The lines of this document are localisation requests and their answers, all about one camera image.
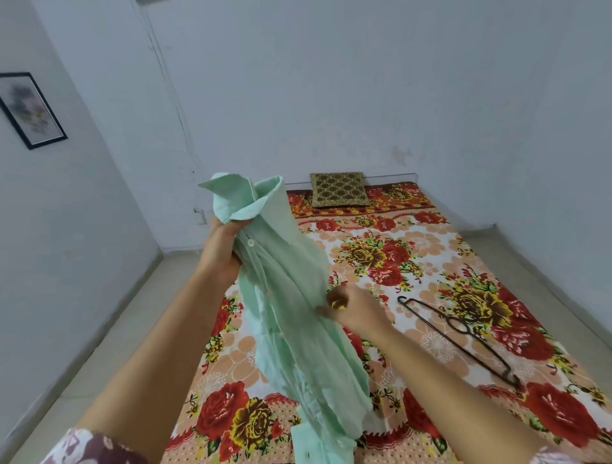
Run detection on person's right hand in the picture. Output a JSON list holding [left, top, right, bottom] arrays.
[[315, 284, 391, 343]]

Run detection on person's left hand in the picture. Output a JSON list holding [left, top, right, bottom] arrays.
[[197, 215, 253, 289]]

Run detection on mint green shirt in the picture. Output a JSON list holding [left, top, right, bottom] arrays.
[[198, 171, 386, 464]]

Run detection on black wire hanger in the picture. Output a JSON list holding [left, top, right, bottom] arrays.
[[397, 296, 525, 389]]

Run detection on person's left forearm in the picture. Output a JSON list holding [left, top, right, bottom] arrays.
[[75, 270, 240, 464]]

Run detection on person's right forearm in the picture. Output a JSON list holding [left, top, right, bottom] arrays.
[[372, 324, 547, 464]]

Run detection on floral bedsheet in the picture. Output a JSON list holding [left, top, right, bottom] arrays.
[[162, 181, 612, 464]]

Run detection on olive gold patterned cushion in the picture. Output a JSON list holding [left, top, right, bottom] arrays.
[[309, 171, 372, 209]]

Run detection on black framed picture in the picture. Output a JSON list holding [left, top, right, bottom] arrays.
[[0, 71, 69, 151]]

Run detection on white bed frame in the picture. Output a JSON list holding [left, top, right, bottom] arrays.
[[284, 172, 418, 188]]

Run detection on thin wall cable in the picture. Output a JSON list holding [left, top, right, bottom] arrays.
[[130, 0, 205, 211]]

